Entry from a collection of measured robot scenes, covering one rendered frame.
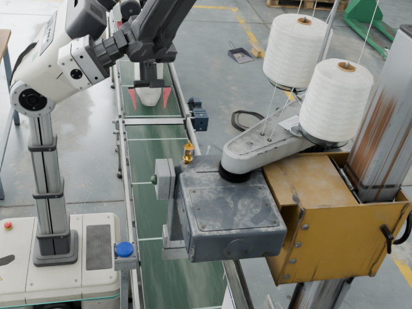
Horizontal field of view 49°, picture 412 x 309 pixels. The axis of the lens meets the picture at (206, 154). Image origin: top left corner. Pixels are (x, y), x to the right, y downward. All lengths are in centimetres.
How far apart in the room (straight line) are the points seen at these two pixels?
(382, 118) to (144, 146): 190
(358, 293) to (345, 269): 142
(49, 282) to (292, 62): 159
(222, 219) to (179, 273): 112
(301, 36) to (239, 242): 54
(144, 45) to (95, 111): 256
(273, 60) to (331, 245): 54
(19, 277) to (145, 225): 64
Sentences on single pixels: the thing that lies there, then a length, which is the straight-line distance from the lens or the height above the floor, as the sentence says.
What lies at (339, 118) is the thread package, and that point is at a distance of 105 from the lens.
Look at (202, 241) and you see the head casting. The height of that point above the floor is 132.
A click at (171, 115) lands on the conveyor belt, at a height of 38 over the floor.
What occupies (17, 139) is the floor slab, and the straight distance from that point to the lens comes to 364.
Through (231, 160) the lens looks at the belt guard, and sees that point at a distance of 115.
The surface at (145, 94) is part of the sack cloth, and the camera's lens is 324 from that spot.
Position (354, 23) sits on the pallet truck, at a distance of 652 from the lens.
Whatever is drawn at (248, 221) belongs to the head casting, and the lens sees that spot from 110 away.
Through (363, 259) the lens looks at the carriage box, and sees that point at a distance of 144.
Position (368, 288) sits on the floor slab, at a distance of 291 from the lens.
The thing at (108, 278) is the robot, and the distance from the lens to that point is 231.
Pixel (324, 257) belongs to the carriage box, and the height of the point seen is 113.
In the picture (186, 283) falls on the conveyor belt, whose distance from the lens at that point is 215.
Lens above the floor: 211
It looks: 37 degrees down
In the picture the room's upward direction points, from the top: 8 degrees clockwise
